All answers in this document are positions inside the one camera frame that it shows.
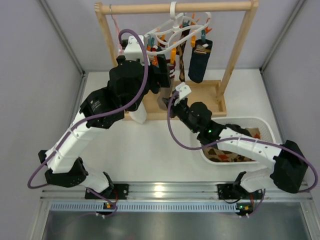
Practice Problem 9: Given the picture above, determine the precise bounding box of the argyle hanging sock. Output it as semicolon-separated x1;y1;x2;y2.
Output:
176;41;186;82

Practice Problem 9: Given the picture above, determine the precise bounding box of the white hanging cloth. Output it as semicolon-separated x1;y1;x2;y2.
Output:
129;103;147;124

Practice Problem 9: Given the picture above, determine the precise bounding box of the white perforated plastic basket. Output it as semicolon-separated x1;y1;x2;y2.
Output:
199;117;276;166

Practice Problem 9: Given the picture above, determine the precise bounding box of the perforated cable tray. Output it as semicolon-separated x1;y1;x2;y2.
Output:
50;201;240;213

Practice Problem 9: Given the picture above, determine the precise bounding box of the argyle patterned sock in basket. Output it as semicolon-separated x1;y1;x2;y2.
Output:
201;127;262;163

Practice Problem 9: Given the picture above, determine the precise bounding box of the white plastic clip hanger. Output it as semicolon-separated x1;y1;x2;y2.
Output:
144;1;212;56

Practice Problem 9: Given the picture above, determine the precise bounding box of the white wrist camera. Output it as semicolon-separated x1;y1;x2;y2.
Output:
123;35;147;65
172;82;192;106

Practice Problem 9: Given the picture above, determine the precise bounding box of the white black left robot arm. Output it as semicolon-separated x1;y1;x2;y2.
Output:
38;54;171;198

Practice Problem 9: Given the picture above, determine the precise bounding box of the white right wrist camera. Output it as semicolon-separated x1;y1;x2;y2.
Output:
172;82;192;106

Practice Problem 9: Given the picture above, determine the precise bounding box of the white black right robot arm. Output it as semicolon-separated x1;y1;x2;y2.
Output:
168;99;308;194

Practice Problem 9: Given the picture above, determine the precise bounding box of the wooden clothes rack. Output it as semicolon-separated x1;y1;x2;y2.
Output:
94;0;259;121

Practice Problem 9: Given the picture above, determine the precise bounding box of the navy sock with bear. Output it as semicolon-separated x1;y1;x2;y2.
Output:
188;39;213;84

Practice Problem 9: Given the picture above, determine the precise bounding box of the brown striped sock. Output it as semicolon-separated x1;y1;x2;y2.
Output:
157;63;176;111

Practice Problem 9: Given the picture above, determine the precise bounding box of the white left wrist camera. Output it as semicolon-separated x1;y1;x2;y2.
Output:
123;35;147;65

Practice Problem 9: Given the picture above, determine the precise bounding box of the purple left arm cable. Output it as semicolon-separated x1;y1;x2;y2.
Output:
26;29;151;217

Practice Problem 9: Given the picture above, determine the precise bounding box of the aluminium rail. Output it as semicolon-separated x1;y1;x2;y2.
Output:
41;181;313;201

